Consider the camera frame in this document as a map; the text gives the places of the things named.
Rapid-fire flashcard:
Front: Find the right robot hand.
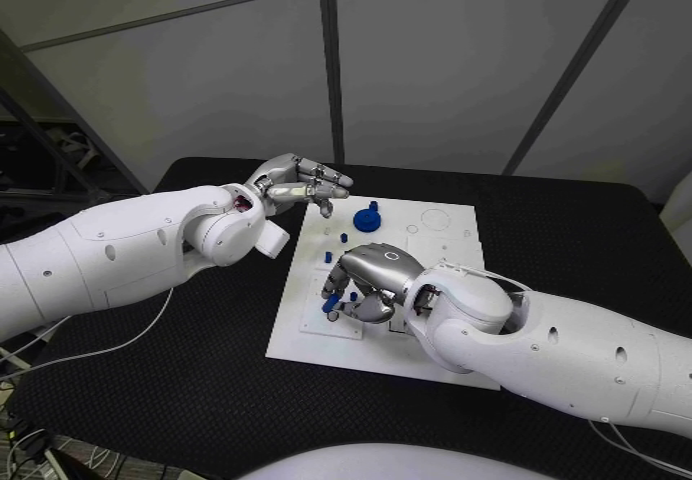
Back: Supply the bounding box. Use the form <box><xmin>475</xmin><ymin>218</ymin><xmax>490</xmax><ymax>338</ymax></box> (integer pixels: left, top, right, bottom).
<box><xmin>320</xmin><ymin>242</ymin><xmax>428</xmax><ymax>324</ymax></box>

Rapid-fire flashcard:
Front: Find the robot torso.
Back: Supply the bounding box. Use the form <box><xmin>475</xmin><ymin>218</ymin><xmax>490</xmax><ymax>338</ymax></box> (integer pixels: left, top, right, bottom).
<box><xmin>237</xmin><ymin>442</ymin><xmax>558</xmax><ymax>480</ymax></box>

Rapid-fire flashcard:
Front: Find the white task board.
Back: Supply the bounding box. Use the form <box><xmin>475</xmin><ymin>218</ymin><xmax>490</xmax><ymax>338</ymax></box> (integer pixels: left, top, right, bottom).
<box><xmin>264</xmin><ymin>194</ymin><xmax>502</xmax><ymax>392</ymax></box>

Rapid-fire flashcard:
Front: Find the blue gear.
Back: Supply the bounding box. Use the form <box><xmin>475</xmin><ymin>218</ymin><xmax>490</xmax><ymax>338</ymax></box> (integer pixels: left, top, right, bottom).
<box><xmin>352</xmin><ymin>208</ymin><xmax>384</xmax><ymax>233</ymax></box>

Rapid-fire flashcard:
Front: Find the white cable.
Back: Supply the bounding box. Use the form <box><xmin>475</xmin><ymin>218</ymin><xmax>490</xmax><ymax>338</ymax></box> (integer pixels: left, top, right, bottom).
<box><xmin>0</xmin><ymin>315</ymin><xmax>74</xmax><ymax>365</ymax></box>
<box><xmin>587</xmin><ymin>419</ymin><xmax>692</xmax><ymax>480</ymax></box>
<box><xmin>0</xmin><ymin>287</ymin><xmax>176</xmax><ymax>381</ymax></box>
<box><xmin>606</xmin><ymin>420</ymin><xmax>692</xmax><ymax>472</ymax></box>
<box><xmin>436</xmin><ymin>261</ymin><xmax>537</xmax><ymax>293</ymax></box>

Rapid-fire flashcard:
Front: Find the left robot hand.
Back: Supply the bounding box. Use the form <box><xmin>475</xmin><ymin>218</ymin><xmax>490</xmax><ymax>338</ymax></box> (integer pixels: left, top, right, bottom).
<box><xmin>244</xmin><ymin>152</ymin><xmax>355</xmax><ymax>219</ymax></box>

